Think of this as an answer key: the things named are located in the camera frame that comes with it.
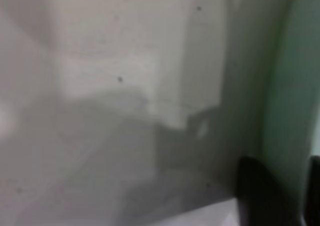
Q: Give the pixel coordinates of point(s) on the green round plate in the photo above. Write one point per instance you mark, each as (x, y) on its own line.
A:
(295, 85)

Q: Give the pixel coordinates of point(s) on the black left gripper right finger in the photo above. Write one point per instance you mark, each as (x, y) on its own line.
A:
(315, 191)

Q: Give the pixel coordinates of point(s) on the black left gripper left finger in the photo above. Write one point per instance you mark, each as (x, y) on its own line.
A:
(260, 198)

